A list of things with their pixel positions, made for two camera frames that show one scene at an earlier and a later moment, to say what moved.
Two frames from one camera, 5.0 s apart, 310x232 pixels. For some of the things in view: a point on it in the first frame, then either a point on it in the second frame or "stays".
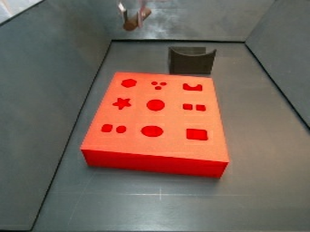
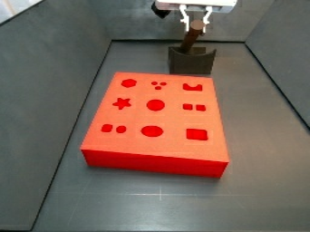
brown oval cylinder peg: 132,19 → 196,26
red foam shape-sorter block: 159,125 stays
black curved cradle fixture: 189,60 stays
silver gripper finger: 122,9 → 217,5
